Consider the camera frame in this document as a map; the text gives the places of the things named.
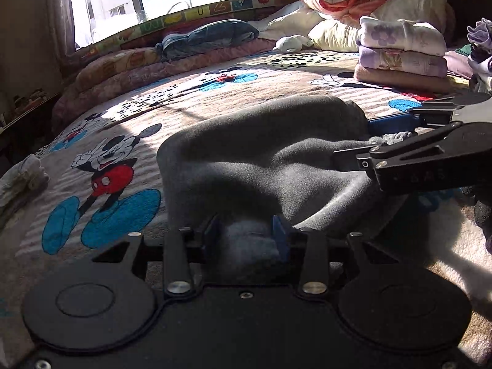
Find colourful alphabet foam mat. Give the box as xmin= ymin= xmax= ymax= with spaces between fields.
xmin=74 ymin=0 xmax=276 ymax=63

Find folded white grey garment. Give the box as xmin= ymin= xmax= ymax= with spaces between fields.
xmin=1 ymin=154 xmax=50 ymax=223

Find blue folded blanket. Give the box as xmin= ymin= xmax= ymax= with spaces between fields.
xmin=155 ymin=19 xmax=259 ymax=62

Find orange patterned pillow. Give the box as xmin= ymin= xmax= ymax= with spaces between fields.
xmin=75 ymin=48 xmax=160 ymax=92

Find white purple floral folded cloth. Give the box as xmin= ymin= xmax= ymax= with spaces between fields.
xmin=359 ymin=16 xmax=446 ymax=57

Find dark cluttered side table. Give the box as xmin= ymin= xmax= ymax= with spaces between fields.
xmin=0 ymin=93 xmax=62 ymax=175

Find lavender folded cloth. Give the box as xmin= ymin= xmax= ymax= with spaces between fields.
xmin=359 ymin=46 xmax=448 ymax=77

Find white plush toy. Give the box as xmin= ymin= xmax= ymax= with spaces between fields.
xmin=273 ymin=35 xmax=314 ymax=54

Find window curtain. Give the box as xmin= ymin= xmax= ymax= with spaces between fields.
xmin=46 ymin=0 xmax=76 ymax=63

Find purple ruffled garment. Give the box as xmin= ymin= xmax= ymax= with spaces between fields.
xmin=444 ymin=18 xmax=491 ymax=94

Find cream duvet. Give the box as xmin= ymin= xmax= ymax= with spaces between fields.
xmin=249 ymin=0 xmax=456 ymax=52

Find Mickey Mouse fleece blanket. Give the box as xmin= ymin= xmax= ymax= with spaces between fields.
xmin=1 ymin=52 xmax=491 ymax=368

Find pink purple quilt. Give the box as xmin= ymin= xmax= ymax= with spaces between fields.
xmin=52 ymin=39 xmax=274 ymax=133

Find grey sweatpants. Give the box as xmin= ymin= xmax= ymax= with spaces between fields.
xmin=157 ymin=96 xmax=404 ymax=280

